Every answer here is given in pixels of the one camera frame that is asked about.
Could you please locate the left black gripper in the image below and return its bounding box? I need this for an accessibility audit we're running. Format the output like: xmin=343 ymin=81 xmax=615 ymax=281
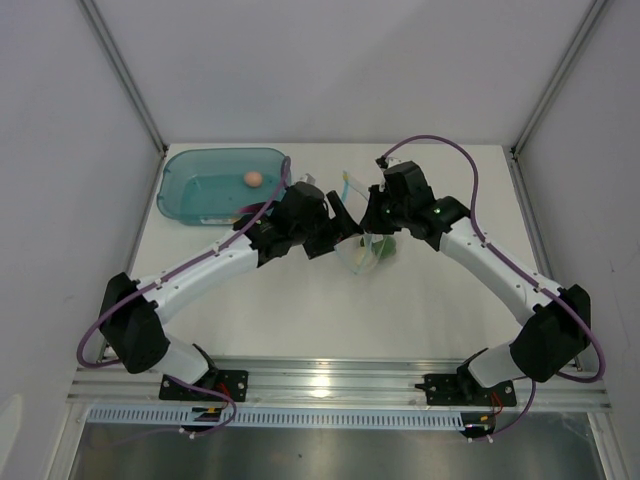
xmin=292 ymin=192 xmax=362 ymax=260

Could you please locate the clear zip top bag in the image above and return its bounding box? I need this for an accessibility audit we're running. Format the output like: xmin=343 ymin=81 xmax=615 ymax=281
xmin=335 ymin=171 xmax=397 ymax=275

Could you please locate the white egg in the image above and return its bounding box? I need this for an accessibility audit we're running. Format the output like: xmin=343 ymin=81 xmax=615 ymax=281
xmin=352 ymin=247 xmax=369 ymax=265

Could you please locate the green bell pepper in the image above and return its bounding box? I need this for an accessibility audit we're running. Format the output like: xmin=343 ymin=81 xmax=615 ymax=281
xmin=372 ymin=236 xmax=397 ymax=260

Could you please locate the pink egg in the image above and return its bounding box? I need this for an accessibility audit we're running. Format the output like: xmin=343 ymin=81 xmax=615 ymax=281
xmin=244 ymin=171 xmax=263 ymax=188

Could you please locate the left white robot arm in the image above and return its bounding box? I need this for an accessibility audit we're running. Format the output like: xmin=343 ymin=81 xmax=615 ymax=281
xmin=99 ymin=182 xmax=362 ymax=400

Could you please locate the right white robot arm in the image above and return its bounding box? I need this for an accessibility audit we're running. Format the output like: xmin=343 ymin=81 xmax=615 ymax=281
xmin=361 ymin=158 xmax=591 ymax=404

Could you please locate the purple eggplant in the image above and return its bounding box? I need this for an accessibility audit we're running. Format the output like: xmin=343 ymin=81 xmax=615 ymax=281
xmin=235 ymin=203 xmax=274 ymax=218

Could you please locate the teal plastic bin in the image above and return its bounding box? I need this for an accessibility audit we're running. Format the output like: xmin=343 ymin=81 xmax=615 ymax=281
xmin=156 ymin=147 xmax=285 ymax=226

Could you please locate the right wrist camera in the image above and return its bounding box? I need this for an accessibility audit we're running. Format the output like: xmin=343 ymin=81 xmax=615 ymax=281
xmin=375 ymin=156 xmax=401 ymax=171

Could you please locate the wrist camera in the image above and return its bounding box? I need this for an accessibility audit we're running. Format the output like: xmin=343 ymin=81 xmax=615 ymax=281
xmin=299 ymin=173 xmax=317 ymax=185
xmin=375 ymin=156 xmax=401 ymax=171

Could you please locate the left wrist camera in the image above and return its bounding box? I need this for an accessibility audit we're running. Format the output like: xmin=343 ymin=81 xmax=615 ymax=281
xmin=299 ymin=173 xmax=317 ymax=185

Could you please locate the right aluminium frame post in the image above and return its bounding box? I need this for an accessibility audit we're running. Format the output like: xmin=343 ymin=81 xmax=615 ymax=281
xmin=509 ymin=0 xmax=614 ymax=154

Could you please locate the aluminium frame post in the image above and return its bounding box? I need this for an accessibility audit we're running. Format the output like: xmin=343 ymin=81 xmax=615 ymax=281
xmin=509 ymin=0 xmax=614 ymax=154
xmin=74 ymin=0 xmax=169 ymax=154

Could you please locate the aluminium mounting rail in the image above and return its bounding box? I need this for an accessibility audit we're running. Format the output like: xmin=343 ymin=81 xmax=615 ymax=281
xmin=67 ymin=357 xmax=611 ymax=411

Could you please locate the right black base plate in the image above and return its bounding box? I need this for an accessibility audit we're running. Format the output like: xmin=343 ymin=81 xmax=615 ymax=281
xmin=414 ymin=373 xmax=517 ymax=407

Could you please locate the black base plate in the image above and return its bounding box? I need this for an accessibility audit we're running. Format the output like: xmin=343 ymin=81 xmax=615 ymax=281
xmin=158 ymin=370 xmax=249 ymax=403
xmin=414 ymin=373 xmax=517 ymax=407

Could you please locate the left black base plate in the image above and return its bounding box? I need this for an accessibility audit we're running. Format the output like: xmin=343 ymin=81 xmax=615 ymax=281
xmin=158 ymin=370 xmax=249 ymax=403

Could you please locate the slotted white cable duct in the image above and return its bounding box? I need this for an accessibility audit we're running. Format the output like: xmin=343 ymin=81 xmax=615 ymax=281
xmin=86 ymin=404 xmax=465 ymax=431

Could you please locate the left aluminium frame post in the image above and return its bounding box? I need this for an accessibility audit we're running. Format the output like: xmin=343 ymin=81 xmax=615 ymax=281
xmin=74 ymin=0 xmax=169 ymax=154

